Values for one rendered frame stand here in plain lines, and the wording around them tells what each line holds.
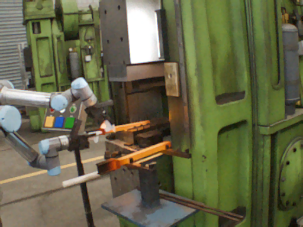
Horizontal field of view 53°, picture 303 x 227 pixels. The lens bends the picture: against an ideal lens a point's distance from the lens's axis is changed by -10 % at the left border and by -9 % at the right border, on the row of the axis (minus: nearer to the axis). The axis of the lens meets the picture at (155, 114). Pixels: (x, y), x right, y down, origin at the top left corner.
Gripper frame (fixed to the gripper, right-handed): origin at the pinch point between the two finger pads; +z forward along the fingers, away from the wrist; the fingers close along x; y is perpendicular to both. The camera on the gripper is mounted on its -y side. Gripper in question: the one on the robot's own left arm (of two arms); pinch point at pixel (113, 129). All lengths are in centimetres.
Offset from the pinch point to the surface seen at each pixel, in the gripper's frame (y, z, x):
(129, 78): -21.3, -19.5, 7.5
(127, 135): -4.3, 8.5, 1.9
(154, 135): -10.3, 9.7, 19.4
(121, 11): -38, -53, 7
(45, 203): 57, 85, -150
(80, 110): -2.5, -6.1, -39.7
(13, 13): -223, -95, -782
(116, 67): -23.1, -25.6, -2.9
